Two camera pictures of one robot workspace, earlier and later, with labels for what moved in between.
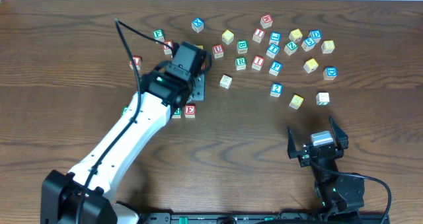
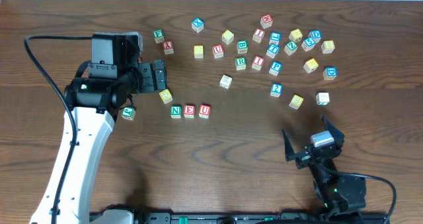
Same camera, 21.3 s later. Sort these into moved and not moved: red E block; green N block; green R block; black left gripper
Moved: black left gripper
Not moved: green N block; red E block; green R block
